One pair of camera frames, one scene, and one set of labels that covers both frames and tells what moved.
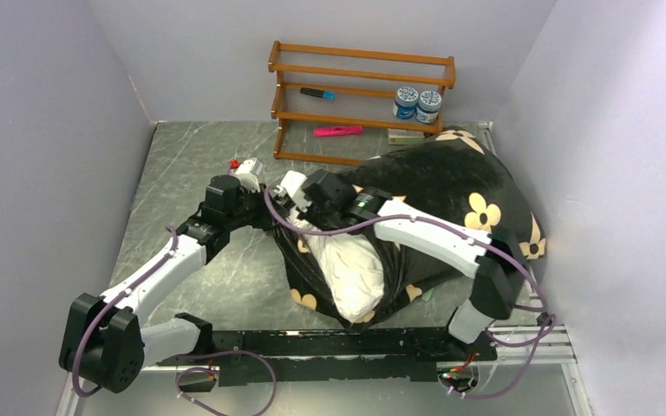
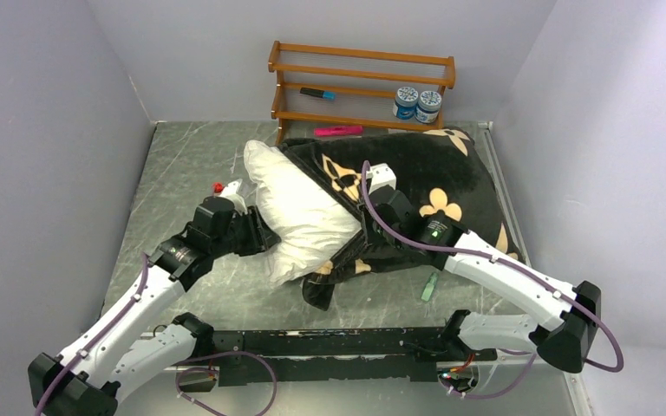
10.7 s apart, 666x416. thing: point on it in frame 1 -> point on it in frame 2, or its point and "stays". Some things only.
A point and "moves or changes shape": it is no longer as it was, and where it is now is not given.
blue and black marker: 316,93 stays
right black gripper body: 326,218 -> 380,235
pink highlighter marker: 337,130 stays
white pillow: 353,266 -> 313,224
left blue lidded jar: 406,100 stays
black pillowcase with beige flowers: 453,176 moves or changes shape
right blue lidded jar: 428,105 stays
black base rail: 248,357 stays
